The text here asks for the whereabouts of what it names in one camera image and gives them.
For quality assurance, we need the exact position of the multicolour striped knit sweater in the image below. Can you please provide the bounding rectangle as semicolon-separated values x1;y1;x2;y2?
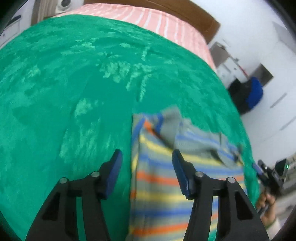
127;108;245;240

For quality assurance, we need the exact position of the black blue clothes pile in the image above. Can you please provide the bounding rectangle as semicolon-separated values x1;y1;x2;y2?
227;77;263;115

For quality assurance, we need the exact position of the right hand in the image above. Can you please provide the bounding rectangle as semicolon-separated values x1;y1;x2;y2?
256;192;276;228

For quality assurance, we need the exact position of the white side cabinet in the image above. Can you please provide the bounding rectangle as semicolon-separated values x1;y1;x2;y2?
210;42;248;87

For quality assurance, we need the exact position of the green floral blanket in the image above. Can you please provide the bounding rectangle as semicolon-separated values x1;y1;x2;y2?
1;15;259;240

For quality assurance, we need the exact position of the brown wooden headboard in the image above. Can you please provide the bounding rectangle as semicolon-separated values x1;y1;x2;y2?
84;0;220;44

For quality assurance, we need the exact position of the pink striped bed sheet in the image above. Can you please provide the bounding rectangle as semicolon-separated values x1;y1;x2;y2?
57;3;216;70

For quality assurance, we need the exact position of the beige curtain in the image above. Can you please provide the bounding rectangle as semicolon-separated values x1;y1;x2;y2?
31;0;58;25

